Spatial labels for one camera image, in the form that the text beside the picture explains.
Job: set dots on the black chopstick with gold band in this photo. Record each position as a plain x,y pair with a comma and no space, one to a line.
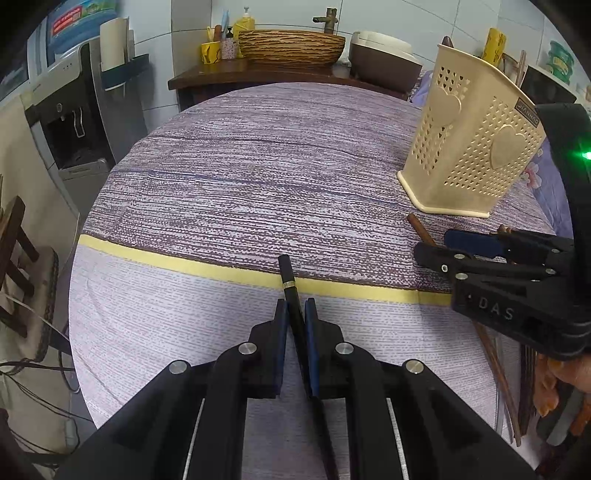
290,288

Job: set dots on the person's right hand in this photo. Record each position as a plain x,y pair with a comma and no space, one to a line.
577,376

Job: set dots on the cream perforated utensil holder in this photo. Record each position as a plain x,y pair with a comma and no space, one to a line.
461,152

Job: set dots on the blue water bottle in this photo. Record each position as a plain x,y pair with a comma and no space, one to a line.
78,23

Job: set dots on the brown wooden chopstick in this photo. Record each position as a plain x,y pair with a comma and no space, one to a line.
419,228

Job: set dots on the yellow cup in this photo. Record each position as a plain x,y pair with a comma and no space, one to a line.
210,53

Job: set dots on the yellow patterned roll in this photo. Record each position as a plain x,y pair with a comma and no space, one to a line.
494,46

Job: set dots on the yellow soap pump bottle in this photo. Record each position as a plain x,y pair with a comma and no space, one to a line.
244,23

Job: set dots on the dark wooden counter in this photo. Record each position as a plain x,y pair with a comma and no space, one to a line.
207,76

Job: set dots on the blue toothbrush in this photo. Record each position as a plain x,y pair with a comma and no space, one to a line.
225,23

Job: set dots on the paper cup stack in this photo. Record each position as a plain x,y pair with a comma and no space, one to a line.
115,69

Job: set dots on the dark wooden chair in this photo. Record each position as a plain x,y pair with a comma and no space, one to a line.
18,240

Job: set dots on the water dispenser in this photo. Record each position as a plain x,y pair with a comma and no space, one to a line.
69,138

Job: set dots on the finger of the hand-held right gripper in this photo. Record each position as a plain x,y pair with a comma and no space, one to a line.
431,257
471,242

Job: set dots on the wicker wash basin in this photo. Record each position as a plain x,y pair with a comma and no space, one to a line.
291,48

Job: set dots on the stack of green containers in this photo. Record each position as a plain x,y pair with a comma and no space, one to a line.
561,60

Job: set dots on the bronze faucet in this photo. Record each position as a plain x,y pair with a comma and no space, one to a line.
330,21

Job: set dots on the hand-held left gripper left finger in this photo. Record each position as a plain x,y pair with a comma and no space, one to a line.
280,334

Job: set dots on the brown and white rice cooker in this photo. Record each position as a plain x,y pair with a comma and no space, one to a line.
378,64

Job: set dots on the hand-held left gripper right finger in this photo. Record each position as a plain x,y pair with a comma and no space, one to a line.
310,353

